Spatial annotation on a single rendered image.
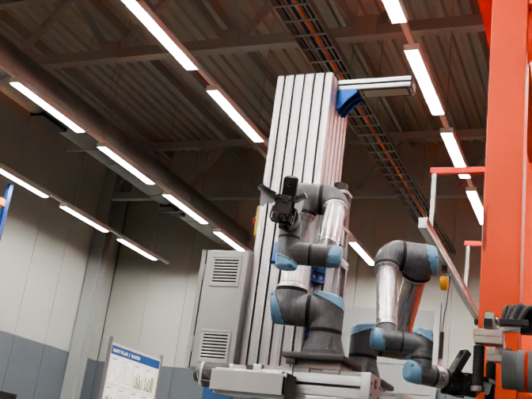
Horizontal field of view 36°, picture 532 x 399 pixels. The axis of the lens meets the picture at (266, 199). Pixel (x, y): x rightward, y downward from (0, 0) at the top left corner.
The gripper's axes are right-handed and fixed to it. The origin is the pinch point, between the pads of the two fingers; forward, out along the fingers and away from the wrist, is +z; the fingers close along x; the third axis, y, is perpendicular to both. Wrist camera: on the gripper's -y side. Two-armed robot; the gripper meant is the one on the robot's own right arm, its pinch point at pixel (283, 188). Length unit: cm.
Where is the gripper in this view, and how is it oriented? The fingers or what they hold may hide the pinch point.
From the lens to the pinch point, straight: 246.1
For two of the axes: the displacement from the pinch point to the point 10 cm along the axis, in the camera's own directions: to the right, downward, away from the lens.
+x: -9.6, -2.0, 2.1
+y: -2.6, 9.2, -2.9
